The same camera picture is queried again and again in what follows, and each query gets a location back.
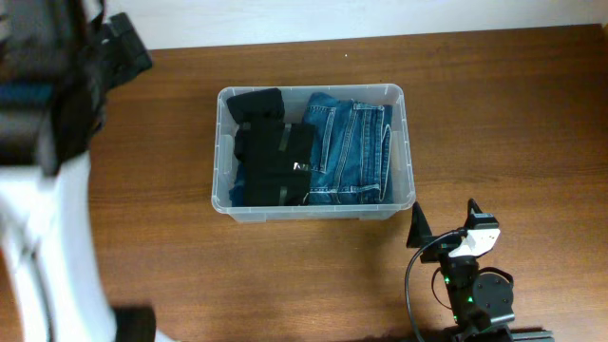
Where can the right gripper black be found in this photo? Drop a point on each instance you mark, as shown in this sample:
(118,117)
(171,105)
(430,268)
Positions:
(420,237)

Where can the dark blue jeans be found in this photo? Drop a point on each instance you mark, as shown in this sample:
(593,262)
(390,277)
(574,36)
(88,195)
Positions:
(350,159)

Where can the black garment with tape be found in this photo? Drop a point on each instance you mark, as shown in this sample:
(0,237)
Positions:
(277,160)

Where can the dark green garment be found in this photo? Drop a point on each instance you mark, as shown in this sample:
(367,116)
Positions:
(267,103)

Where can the blue towel with tape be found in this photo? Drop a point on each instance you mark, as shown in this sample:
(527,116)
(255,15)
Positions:
(236,194)

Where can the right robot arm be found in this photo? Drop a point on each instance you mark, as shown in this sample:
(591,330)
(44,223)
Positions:
(480,299)

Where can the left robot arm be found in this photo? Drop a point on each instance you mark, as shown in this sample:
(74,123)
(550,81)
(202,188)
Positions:
(59,59)

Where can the clear plastic storage container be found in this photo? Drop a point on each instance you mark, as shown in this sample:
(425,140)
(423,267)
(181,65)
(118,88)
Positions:
(295,99)

